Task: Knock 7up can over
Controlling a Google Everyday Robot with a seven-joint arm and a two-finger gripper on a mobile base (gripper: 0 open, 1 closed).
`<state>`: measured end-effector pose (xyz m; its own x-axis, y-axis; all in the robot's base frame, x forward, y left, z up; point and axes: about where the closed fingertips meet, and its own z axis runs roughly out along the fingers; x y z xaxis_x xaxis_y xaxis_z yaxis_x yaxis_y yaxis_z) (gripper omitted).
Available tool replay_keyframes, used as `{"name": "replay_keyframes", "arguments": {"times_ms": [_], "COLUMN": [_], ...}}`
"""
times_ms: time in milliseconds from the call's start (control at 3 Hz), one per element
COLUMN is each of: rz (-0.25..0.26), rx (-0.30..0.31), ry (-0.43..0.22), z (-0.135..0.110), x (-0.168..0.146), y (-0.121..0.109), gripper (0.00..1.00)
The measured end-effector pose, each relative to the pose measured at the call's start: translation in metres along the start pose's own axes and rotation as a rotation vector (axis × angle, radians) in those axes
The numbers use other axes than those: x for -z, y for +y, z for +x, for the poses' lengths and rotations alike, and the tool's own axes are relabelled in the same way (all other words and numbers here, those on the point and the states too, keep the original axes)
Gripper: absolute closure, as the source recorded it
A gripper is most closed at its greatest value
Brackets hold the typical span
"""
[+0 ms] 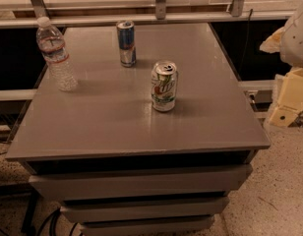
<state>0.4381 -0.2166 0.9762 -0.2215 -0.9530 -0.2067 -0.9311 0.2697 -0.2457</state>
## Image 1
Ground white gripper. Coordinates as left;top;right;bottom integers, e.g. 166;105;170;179
260;3;303;127

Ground white green 7up can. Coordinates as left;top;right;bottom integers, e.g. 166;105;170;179
151;60;178;112

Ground blue silver energy drink can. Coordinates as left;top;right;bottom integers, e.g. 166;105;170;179
116;21;136;67

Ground grey drawer cabinet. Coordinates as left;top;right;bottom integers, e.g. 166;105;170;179
7;24;270;236

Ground clear plastic water bottle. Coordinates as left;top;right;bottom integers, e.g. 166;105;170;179
36;17;78;91

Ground black cables on floor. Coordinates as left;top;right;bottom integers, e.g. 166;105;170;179
0;206;81;236

